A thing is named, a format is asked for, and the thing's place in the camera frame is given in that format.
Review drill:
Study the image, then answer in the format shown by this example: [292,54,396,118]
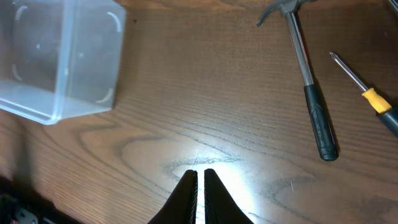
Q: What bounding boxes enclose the clear plastic container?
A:
[1,0,126,125]

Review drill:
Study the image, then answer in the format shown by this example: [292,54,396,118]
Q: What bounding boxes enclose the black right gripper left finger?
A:
[148,170,198,224]

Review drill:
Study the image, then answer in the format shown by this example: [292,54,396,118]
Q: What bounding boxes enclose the claw hammer black handle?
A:
[256,0,339,162]

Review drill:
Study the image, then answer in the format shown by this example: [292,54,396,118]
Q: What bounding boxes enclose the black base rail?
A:
[1,176,81,224]

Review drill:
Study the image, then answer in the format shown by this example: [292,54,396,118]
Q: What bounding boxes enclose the screwdriver yellow black handle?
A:
[329,52,397,137]

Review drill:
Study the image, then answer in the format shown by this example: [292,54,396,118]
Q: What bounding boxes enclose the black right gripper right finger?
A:
[204,169,253,224]

